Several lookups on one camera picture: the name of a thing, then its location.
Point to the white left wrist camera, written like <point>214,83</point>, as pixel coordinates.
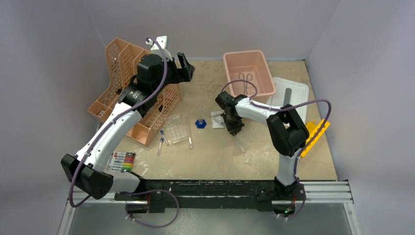
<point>164,42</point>

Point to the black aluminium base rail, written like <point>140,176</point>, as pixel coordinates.
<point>157,195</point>

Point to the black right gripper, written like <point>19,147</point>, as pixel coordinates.
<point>235,129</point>

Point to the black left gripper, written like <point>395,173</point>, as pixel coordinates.
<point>180,75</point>

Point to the yellow test tube rack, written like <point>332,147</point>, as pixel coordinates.
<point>316,131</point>

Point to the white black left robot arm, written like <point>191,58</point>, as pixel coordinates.
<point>85,169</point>

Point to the clear plastic well plate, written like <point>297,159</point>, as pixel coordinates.
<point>177,128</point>

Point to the blue capped tube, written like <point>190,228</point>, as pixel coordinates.
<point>164,137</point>
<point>160,146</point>

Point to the white plastic bin lid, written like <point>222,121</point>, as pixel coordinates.
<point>288,92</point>

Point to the orange perforated file organizer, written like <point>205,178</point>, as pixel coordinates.
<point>122,61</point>

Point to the pink plastic bin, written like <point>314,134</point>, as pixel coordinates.
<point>254,62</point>

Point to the colored marker pack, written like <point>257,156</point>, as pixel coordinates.
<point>121,161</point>

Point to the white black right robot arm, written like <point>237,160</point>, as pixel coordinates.
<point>286,128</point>

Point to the clay triangle in bag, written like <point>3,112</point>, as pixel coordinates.
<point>217,119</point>

